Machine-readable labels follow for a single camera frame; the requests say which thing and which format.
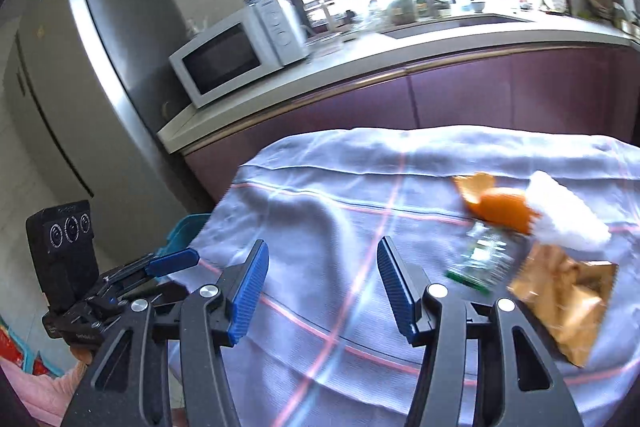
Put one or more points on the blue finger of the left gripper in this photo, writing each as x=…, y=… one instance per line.
x=166, y=264

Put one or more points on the green candy wrapper near peel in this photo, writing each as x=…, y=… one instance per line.
x=488, y=258

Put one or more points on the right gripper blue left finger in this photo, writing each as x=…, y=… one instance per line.
x=243, y=291

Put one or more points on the pink sleeve left forearm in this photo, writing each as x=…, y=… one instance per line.
x=45, y=398

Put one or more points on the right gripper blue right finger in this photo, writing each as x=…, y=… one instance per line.
x=402, y=291

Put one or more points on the orange peel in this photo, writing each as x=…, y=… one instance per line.
x=498, y=205

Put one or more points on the person's left hand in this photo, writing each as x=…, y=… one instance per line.
x=83, y=355

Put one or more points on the white microwave oven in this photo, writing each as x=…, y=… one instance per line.
x=246, y=46

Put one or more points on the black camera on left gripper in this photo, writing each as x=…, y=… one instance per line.
x=60, y=240

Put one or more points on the gold foil snack wrapper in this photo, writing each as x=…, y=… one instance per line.
x=568, y=297

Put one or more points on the silver refrigerator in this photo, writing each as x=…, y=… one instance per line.
x=89, y=86

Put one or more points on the teal trash bin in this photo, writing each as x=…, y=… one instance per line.
x=182, y=235

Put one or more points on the purple base cabinets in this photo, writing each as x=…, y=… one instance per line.
x=583, y=90

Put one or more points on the white tissue with peel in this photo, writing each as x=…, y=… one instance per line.
x=561, y=218

